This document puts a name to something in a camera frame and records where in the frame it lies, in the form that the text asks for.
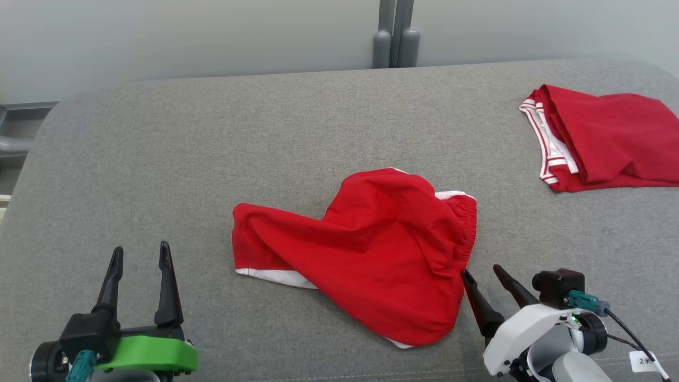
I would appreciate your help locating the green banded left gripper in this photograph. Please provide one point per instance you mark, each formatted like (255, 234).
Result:
(154, 355)

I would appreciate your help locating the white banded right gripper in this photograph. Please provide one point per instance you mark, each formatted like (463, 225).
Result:
(517, 329)

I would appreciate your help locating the red shorts with white stripe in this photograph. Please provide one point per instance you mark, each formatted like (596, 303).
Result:
(371, 249)

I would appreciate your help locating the red Bulls 23 jersey shirt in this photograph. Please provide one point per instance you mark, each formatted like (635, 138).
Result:
(610, 138)

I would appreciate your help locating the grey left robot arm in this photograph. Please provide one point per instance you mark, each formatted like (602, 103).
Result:
(45, 366)

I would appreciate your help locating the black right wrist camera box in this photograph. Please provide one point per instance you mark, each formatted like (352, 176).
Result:
(554, 286)

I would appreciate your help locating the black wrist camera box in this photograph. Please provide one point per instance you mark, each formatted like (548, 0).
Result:
(85, 331)
(554, 286)

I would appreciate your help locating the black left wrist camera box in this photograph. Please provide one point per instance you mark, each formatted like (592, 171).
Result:
(85, 331)

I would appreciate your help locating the grey single metal partition post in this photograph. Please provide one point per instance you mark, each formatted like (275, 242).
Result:
(16, 143)

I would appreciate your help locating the grey double metal partition post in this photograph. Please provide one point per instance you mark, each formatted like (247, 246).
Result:
(395, 37)

